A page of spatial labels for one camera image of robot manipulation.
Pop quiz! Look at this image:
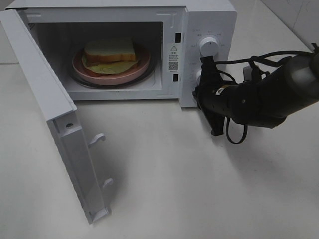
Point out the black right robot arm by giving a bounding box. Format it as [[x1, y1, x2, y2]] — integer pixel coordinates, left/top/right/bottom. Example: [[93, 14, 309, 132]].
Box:
[[192, 51, 319, 136]]

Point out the toast sandwich with lettuce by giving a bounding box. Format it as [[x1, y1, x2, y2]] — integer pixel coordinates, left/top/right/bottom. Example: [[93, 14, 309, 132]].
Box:
[[81, 37, 139, 75]]

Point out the glass microwave turntable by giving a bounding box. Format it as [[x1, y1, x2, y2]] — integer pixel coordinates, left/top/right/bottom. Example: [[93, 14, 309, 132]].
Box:
[[68, 60, 156, 89]]

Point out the pink round plate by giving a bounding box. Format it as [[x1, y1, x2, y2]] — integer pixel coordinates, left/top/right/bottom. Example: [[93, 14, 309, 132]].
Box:
[[72, 45, 152, 86]]

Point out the white microwave oven body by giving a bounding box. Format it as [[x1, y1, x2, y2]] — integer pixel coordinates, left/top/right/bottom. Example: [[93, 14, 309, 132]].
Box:
[[5, 0, 237, 107]]

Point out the black camera cable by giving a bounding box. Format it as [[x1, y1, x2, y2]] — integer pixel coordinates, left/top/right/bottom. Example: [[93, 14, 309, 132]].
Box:
[[214, 42, 319, 144]]

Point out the white timer knob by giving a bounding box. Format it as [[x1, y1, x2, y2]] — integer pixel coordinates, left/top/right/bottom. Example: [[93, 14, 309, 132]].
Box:
[[195, 70, 201, 86]]

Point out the white warning label sticker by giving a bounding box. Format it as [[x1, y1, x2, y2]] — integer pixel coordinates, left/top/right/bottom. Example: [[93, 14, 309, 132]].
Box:
[[166, 43, 180, 73]]

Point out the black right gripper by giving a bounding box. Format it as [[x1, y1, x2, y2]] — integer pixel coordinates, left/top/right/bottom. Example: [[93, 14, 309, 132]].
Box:
[[193, 56, 239, 136]]

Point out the upper white power knob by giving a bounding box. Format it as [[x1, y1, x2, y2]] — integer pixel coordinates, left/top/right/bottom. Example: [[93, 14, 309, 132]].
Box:
[[199, 35, 219, 57]]

